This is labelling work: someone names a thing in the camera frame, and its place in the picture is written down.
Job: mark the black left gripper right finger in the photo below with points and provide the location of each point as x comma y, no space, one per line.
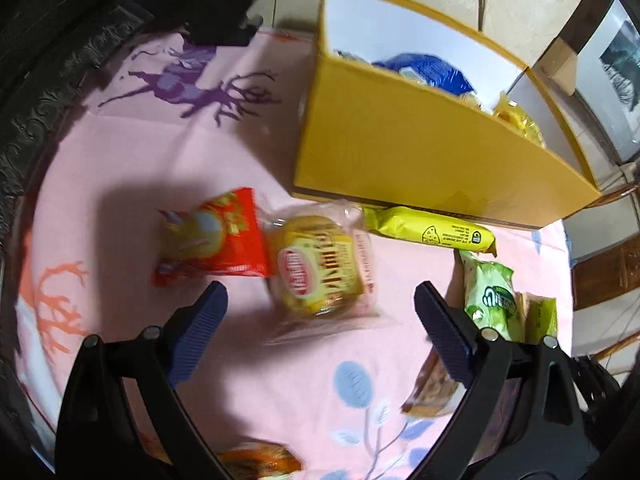
519,417

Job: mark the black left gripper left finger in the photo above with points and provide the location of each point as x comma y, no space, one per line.
121,416

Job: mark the lime green snack packet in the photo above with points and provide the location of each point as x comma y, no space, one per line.
540,317

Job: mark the brown bread packet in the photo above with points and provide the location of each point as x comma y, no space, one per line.
435,393

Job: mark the red orange snack bag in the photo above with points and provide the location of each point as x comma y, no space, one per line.
257,459

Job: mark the wooden chair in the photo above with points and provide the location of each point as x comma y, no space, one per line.
611,272

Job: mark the yellow long snack bar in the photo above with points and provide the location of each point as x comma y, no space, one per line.
418,226

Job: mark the red round cake packet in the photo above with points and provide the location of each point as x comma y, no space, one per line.
221,236

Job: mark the round bread yellow label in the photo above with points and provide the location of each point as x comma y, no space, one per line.
321,271

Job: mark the yellow cake packet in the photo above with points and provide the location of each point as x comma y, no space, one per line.
513,114

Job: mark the yellow cardboard box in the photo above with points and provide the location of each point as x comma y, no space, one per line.
378,138

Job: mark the framed landscape painting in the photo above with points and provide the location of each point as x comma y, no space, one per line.
605,36

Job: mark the cardboard corner protector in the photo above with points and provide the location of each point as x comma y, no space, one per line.
559,64

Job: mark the blue cookie snack bag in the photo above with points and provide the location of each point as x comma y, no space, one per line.
430,70

